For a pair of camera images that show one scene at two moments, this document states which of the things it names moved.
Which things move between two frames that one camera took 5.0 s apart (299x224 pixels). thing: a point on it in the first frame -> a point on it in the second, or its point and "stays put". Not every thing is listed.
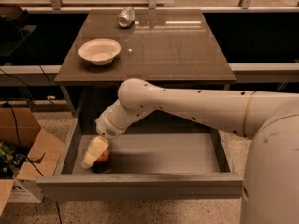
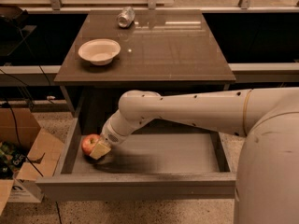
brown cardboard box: x=19 y=124 stays put
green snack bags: x=11 y=156 stays put
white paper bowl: x=99 y=51 stays put
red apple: x=103 y=159 -> x=89 y=143
